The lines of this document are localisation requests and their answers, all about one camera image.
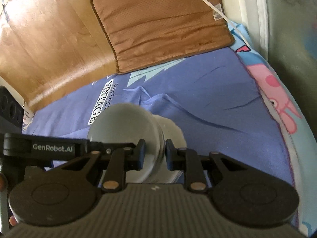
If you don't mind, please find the large white plate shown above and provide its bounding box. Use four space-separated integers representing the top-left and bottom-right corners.
88 103 186 183

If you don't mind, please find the black box with holes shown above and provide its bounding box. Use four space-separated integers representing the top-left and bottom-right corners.
0 86 24 134

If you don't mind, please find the light blue cartoon sheet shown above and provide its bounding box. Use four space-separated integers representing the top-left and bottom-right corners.
228 22 316 237

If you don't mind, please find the blue printed cloth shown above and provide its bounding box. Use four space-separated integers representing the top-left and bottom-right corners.
25 48 293 183

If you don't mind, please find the brown fabric mat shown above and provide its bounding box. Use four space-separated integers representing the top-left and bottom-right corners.
90 0 234 74

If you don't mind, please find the white cable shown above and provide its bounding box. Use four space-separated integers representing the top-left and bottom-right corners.
176 0 252 48

